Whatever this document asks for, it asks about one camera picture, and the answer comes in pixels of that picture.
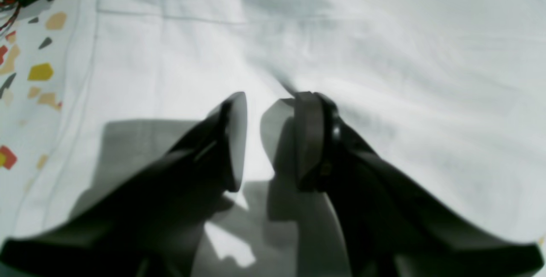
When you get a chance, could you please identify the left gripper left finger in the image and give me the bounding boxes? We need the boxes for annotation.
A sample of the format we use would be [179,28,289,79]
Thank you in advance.
[1,92,248,277]

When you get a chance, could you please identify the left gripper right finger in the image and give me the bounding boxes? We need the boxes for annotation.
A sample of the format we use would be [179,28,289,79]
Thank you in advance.
[293,92,545,277]

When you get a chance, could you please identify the white T-shirt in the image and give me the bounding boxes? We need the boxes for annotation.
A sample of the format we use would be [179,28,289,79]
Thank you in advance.
[1,0,545,277]

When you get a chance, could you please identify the terrazzo patterned tablecloth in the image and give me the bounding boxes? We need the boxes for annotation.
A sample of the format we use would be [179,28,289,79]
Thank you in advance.
[0,0,80,238]

